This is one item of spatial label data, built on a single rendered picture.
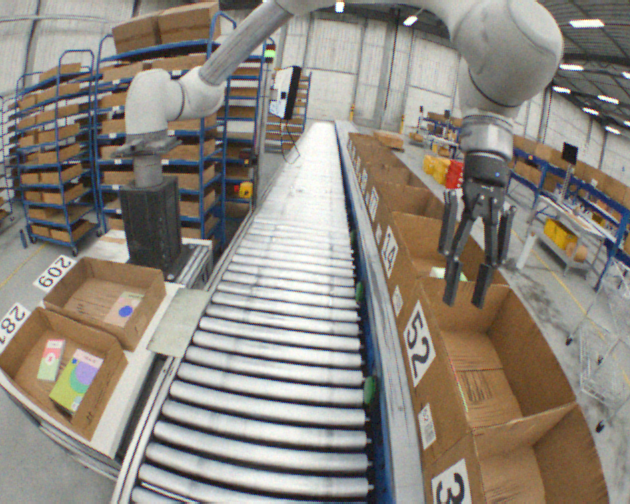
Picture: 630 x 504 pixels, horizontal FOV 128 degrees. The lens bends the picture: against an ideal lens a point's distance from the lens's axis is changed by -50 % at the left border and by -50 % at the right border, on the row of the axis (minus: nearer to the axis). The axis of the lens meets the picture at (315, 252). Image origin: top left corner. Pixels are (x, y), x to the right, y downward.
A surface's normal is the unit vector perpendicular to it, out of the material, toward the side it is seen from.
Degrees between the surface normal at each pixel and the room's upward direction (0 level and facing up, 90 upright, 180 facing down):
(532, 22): 75
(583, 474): 89
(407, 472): 0
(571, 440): 90
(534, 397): 89
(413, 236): 89
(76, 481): 0
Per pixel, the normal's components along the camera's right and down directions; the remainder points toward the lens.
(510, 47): -0.72, 0.69
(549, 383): -0.99, -0.14
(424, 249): -0.04, 0.48
